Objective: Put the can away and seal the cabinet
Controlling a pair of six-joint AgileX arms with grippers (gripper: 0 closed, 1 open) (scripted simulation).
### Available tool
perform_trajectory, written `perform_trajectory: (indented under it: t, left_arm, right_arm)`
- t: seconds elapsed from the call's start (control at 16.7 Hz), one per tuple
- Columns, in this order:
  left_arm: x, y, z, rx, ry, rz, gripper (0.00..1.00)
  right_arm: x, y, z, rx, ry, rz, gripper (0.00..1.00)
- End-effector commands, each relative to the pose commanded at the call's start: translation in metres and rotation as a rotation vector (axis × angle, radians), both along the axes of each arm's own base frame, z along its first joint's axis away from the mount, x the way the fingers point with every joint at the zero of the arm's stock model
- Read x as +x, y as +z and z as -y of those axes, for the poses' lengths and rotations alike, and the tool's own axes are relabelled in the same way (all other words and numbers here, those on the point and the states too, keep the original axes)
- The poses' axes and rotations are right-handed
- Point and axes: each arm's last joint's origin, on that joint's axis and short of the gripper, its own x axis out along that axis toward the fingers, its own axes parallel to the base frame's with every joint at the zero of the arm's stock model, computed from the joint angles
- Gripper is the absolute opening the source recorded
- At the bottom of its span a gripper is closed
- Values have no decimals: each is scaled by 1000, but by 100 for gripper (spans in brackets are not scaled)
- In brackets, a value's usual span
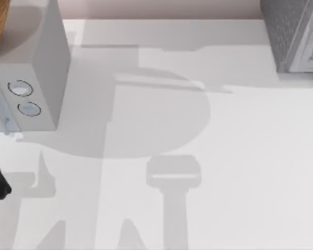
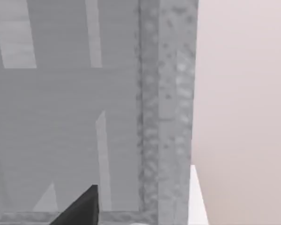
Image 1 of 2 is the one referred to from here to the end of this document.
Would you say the pale microwave oven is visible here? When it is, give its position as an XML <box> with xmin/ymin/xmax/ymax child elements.
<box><xmin>0</xmin><ymin>0</ymin><xmax>71</xmax><ymax>135</ymax></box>

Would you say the small microwave knob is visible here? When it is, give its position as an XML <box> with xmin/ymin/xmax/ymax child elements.
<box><xmin>17</xmin><ymin>101</ymin><xmax>42</xmax><ymax>118</ymax></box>

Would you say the large microwave knob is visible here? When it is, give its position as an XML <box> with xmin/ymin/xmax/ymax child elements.
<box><xmin>7</xmin><ymin>79</ymin><xmax>34</xmax><ymax>97</ymax></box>

